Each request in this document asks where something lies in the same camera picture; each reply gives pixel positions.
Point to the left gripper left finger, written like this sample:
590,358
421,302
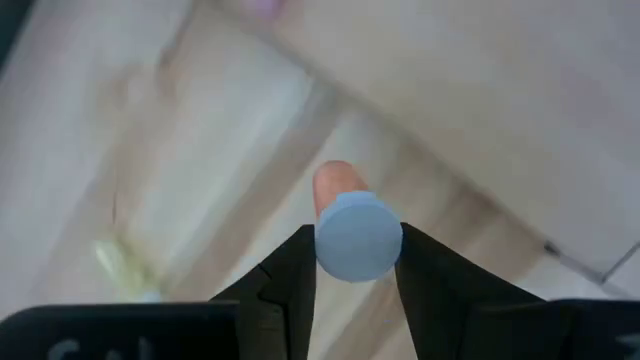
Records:
285,310

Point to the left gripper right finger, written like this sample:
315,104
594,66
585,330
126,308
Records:
440,310

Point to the orange pill vial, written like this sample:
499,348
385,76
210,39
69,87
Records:
357,235

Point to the yellow-green pill vial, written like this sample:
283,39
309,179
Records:
117,262

